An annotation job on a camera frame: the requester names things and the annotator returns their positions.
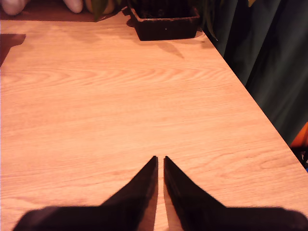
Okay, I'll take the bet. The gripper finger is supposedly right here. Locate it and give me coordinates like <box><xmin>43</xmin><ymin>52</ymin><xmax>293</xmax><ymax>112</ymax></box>
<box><xmin>163</xmin><ymin>155</ymin><xmax>227</xmax><ymax>231</ymax></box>
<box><xmin>101</xmin><ymin>155</ymin><xmax>159</xmax><ymax>231</ymax></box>

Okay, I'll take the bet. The orange object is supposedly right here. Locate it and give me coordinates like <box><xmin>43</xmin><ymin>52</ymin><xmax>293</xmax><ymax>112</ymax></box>
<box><xmin>290</xmin><ymin>122</ymin><xmax>308</xmax><ymax>149</ymax></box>

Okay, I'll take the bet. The dark green curtain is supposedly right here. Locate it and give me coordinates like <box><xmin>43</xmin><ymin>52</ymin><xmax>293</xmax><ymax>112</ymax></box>
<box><xmin>202</xmin><ymin>0</ymin><xmax>308</xmax><ymax>146</ymax></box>

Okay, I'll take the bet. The black plant tray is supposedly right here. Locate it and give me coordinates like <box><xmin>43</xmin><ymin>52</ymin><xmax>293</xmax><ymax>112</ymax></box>
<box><xmin>129</xmin><ymin>6</ymin><xmax>202</xmax><ymax>41</ymax></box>

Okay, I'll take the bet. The beige plant pot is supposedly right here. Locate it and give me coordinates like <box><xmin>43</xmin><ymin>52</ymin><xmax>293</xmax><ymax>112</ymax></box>
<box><xmin>84</xmin><ymin>0</ymin><xmax>116</xmax><ymax>14</ymax></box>

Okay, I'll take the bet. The white rounded object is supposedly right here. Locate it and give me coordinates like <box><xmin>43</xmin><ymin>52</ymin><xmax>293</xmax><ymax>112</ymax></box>
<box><xmin>0</xmin><ymin>0</ymin><xmax>25</xmax><ymax>16</ymax></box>
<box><xmin>64</xmin><ymin>0</ymin><xmax>84</xmax><ymax>14</ymax></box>

